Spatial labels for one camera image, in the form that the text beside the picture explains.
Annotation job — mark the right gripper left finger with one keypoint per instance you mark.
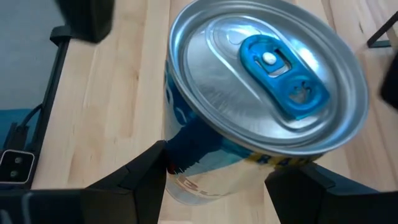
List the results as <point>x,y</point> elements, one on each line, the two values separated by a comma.
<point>136,193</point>

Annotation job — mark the small grey depth camera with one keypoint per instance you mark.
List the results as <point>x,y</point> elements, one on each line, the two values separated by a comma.
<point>15,166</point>

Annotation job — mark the wooden shelf black metal legs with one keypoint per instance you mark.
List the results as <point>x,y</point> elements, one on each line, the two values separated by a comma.
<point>377,44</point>

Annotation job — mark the blue silver Red Bull can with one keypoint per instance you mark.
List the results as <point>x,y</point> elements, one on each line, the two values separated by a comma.
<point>248,93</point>

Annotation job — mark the black aluminium table frame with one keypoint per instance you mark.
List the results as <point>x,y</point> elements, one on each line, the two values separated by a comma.
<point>51,102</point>

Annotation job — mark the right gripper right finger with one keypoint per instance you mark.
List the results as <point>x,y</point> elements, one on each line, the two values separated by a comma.
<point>326,202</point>

